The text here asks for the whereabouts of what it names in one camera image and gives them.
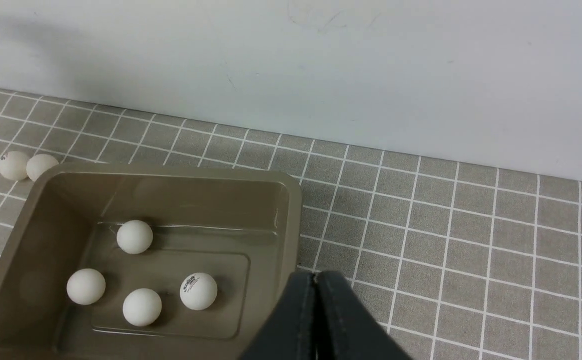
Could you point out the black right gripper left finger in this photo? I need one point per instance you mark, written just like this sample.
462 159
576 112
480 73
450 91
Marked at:
287 334

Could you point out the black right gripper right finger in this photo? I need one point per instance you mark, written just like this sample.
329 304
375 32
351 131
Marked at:
343 327

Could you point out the white printed ping-pong ball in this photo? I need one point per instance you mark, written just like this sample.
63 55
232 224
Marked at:
85 286
198 291

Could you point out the olive green plastic bin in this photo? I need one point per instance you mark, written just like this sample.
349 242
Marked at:
240 226

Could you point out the grey checkered tablecloth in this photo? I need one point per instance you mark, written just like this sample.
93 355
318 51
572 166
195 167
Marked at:
454 260

